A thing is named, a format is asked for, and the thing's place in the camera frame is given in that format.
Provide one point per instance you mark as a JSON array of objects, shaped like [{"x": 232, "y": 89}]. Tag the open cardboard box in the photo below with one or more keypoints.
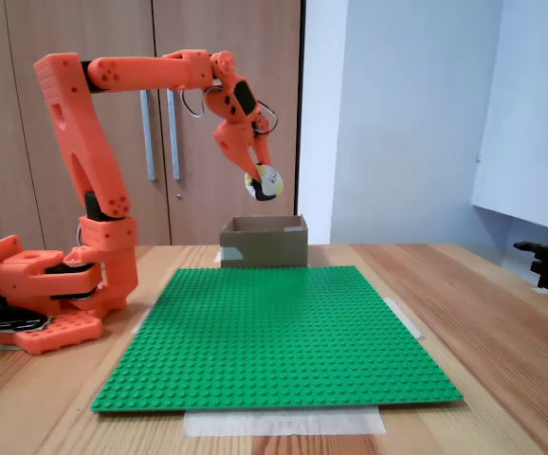
[{"x": 274, "y": 246}]

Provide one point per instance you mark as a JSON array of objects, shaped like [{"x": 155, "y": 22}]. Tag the wooden cabinet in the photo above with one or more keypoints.
[{"x": 255, "y": 28}]

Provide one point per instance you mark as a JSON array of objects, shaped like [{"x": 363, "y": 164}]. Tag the masking tape strip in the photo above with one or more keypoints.
[
  {"x": 136, "y": 329},
  {"x": 279, "y": 424},
  {"x": 411, "y": 327}
]

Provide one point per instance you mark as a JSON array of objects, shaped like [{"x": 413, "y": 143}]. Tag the black yellow white KNIME ball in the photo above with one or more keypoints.
[{"x": 269, "y": 187}]

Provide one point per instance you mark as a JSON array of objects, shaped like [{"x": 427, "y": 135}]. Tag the white wall panel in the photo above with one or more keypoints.
[{"x": 530, "y": 142}]

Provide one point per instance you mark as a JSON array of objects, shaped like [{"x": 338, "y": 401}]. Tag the green studded baseplate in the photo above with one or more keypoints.
[{"x": 302, "y": 341}]

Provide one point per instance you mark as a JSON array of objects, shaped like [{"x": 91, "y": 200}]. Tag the black camera stand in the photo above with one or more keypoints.
[{"x": 546, "y": 265}]

